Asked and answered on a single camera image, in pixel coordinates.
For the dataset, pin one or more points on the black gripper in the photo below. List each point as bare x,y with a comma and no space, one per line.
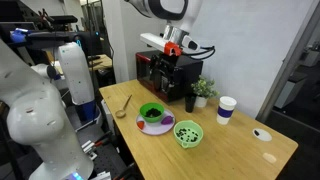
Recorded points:
168,66

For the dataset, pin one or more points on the light green bowl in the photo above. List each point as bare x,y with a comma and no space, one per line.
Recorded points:
178,129

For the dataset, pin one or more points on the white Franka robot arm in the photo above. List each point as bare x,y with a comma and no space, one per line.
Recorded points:
33,116

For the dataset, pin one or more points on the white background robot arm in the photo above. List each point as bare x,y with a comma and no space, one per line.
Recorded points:
76,73

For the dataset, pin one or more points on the bright green bowl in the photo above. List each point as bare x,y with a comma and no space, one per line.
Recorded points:
143,110

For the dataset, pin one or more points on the red and black microwave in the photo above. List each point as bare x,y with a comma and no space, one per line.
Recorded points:
188,71

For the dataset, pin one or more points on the dark beans pile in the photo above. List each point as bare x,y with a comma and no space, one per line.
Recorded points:
153,112

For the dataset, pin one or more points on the black cup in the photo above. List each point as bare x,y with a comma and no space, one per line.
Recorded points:
190,103

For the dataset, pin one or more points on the purple toy grapes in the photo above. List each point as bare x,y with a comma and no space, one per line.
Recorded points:
167,120

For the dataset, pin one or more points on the small potted plant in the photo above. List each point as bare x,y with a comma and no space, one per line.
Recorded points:
203,90

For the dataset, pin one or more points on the lavender plate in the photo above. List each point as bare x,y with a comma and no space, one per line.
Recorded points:
153,129

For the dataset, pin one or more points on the red toy strawberry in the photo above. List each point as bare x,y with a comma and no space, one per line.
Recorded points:
140,124

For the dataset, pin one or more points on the beige plastic spoon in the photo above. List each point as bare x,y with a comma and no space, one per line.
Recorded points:
120,113

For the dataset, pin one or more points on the wooden desk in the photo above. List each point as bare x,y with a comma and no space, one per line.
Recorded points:
103,61

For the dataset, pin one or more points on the white paper cup, purple band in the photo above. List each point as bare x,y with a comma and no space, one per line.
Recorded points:
226,111

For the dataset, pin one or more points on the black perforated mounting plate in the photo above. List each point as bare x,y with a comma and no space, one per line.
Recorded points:
110,161

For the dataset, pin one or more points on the small white black dish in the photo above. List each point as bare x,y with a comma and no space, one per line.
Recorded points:
264,136

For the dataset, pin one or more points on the white cabinet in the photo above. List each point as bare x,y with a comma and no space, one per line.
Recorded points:
286,91

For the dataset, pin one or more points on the blue glove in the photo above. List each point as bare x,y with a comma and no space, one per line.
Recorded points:
16,36

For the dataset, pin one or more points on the white wrist camera, red mount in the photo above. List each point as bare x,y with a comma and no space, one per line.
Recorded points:
153,40

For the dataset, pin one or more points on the grey metal door frame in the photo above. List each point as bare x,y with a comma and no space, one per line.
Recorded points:
290,56

